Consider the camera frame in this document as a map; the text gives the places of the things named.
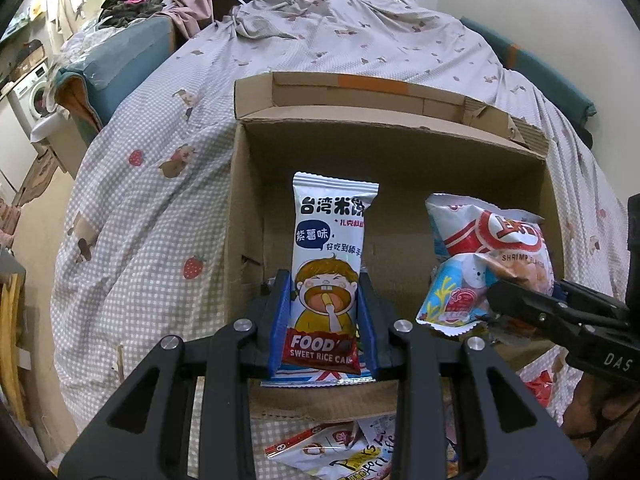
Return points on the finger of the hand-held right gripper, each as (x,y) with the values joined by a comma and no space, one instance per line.
(585,297)
(530,310)

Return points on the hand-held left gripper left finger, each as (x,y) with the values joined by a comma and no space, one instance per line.
(279,330)

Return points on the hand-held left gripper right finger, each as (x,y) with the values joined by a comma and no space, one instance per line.
(369,340)

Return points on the small blue white snack packet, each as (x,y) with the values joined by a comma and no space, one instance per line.
(450,300)

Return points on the red white shrimp chips bag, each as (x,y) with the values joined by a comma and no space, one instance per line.
(500,235)

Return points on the white rice cake packet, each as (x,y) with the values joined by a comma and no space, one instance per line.
(325,240)

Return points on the brown cardboard box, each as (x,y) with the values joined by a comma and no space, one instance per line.
(390,160)

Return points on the person's right hand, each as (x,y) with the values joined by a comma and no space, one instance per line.
(600,410)

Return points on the white scribble print snack packet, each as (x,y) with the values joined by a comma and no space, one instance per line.
(370,450)

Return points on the red white flat snack packet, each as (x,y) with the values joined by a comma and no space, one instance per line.
(310,442)

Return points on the checkered printed blanket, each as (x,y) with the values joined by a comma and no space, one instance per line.
(150,210)

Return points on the teal cushion with orange stripe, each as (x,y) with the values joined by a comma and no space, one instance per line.
(540,70)

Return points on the yellow wooden chair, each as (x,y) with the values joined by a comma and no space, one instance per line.
(12,350)

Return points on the brown floor mat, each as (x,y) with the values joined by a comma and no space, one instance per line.
(35,180)

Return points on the beige storage box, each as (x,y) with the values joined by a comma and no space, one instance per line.
(55,140)

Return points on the pale printed duvet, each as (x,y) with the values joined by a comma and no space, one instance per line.
(350,35)

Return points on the teal mattress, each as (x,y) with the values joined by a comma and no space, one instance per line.
(125,55)

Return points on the white cabinet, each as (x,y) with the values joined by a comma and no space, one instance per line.
(12,130)

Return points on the white washing machine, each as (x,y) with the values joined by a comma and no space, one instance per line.
(35,95)

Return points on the white crumpled cloth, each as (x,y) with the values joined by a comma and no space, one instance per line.
(80,47)

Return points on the pile of dark clothes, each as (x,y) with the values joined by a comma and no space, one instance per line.
(135,5)

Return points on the small brown box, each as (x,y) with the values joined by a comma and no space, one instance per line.
(30,57)

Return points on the white hanging cloth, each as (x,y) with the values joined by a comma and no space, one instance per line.
(65,12)

